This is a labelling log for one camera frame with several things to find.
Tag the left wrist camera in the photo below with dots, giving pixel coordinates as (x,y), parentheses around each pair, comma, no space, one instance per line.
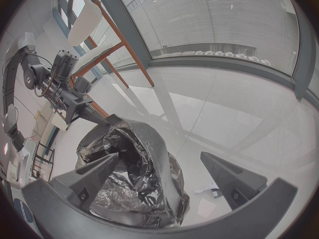
(82,85)

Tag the black plastic bag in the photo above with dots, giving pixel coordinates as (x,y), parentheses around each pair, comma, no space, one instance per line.
(144,183)

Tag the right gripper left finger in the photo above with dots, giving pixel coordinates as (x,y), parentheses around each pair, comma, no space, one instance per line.
(74,183)

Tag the window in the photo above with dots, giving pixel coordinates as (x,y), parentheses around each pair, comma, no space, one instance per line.
(139,33)

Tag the crumpled white paper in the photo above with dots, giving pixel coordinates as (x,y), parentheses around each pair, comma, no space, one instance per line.
(204,188)

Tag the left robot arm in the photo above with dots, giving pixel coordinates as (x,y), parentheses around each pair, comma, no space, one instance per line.
(32,76)

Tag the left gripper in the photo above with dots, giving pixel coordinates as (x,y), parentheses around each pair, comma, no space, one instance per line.
(72,108)

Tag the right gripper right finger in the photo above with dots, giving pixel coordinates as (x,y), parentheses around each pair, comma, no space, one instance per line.
(239,183)

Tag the white chair with wooden legs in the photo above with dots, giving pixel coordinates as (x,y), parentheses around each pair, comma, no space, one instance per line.
(84,21)

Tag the small dark wrapper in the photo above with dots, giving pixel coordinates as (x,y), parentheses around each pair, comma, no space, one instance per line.
(216,193)

